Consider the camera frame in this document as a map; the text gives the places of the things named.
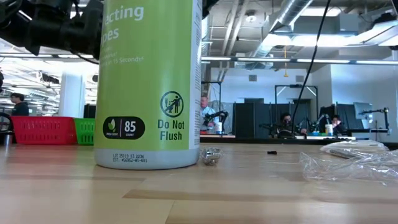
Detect green disinfecting wipes canister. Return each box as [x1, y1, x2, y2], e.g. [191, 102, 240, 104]
[93, 0, 204, 171]

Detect white cotton pads bag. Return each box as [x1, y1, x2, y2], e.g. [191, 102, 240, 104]
[319, 139, 390, 160]

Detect clear plastic bag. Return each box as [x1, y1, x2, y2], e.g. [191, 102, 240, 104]
[299, 148, 398, 185]

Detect yellow hanging tag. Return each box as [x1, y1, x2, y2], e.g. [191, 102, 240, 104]
[283, 45, 289, 78]

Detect person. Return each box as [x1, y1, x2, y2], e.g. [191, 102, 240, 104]
[278, 111, 296, 136]
[200, 95, 218, 133]
[10, 92, 30, 117]
[330, 114, 346, 135]

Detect black partition panels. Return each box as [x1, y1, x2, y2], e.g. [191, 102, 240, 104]
[232, 102, 312, 139]
[319, 103, 356, 132]

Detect ceiling light strip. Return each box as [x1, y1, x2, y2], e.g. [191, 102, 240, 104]
[201, 56, 398, 65]

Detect wooden work desk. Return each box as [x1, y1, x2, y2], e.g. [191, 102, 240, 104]
[200, 133, 237, 139]

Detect silver foil packet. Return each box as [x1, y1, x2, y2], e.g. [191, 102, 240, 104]
[200, 146, 223, 167]

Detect black box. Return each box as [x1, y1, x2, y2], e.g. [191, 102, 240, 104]
[83, 104, 96, 119]

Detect white building column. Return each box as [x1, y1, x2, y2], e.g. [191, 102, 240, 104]
[58, 72, 86, 118]

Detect green plastic basket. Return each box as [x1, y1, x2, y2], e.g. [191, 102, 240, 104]
[73, 118, 96, 146]

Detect grey desk monitor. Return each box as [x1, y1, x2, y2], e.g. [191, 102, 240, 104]
[353, 101, 374, 121]

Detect long work desk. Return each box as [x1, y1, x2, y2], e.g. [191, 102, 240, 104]
[345, 128, 391, 140]

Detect red plastic basket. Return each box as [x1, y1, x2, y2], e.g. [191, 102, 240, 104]
[11, 116, 78, 146]

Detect black round stand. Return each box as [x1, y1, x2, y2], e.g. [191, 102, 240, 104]
[0, 111, 13, 147]

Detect black gantry frame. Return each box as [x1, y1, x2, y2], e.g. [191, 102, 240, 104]
[201, 81, 223, 125]
[274, 83, 320, 125]

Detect silver spiral ceiling duct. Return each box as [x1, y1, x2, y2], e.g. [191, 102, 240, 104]
[248, 0, 314, 58]

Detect black hanging cable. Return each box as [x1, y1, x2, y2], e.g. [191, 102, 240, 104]
[292, 0, 332, 135]

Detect black aluminium table frame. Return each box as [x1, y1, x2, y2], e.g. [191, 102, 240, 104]
[200, 136, 398, 151]

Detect black curved bracket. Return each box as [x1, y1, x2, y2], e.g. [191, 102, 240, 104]
[277, 129, 297, 140]

